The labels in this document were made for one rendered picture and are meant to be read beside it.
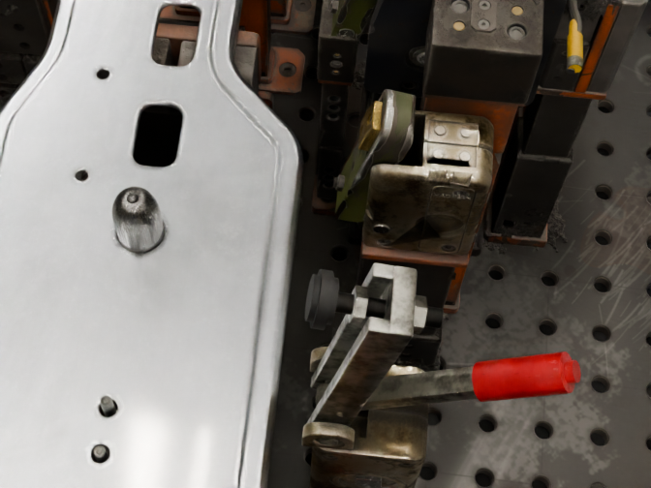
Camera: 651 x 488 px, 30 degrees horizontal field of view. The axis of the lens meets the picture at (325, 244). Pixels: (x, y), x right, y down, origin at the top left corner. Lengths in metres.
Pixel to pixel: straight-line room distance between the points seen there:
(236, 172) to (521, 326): 0.39
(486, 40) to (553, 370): 0.23
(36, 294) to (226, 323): 0.13
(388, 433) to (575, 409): 0.42
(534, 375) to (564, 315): 0.51
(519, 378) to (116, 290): 0.29
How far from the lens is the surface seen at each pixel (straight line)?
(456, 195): 0.79
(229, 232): 0.83
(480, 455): 1.10
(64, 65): 0.91
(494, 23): 0.78
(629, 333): 1.16
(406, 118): 0.75
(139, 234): 0.80
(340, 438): 0.70
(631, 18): 0.88
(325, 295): 0.57
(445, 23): 0.78
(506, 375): 0.65
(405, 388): 0.68
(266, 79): 1.24
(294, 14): 1.29
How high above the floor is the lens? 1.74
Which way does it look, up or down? 64 degrees down
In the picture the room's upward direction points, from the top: 4 degrees clockwise
